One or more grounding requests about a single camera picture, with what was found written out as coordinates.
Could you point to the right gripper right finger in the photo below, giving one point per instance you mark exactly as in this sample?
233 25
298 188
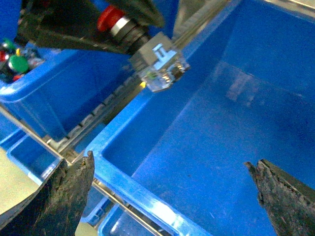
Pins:
289 203

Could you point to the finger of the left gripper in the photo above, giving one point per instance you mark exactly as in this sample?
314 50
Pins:
143 11
64 24

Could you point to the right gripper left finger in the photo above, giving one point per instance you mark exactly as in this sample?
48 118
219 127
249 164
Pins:
56 207

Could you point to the red mushroom push button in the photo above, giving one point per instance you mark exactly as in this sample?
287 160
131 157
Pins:
156 60

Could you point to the blue bin with buttons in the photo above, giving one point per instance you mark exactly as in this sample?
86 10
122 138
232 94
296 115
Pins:
53 97

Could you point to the lower blue bin centre-left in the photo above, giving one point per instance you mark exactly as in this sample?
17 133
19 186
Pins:
29 156

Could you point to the green push button upper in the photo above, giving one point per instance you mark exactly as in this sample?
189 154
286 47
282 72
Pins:
18 64

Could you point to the empty blue upper bin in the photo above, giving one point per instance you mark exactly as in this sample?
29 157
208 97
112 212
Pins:
179 155

